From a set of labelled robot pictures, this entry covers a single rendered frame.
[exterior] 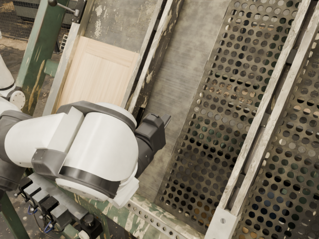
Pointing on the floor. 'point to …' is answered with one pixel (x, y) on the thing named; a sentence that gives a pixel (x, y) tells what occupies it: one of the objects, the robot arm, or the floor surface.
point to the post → (13, 219)
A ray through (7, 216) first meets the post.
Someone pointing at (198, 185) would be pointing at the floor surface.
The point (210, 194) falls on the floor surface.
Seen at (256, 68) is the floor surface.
